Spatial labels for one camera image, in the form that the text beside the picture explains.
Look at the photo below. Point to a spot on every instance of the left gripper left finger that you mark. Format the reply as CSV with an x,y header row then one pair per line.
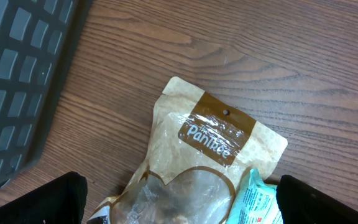
x,y
62,200

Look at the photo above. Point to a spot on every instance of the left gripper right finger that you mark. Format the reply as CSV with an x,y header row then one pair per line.
x,y
300,203

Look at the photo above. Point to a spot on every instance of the teal white snack packet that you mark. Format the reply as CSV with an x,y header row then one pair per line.
x,y
255,202

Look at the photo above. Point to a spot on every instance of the brown snack packet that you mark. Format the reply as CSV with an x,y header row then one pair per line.
x,y
199,151

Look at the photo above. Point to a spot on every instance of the grey plastic mesh basket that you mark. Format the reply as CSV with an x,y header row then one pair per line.
x,y
38,39

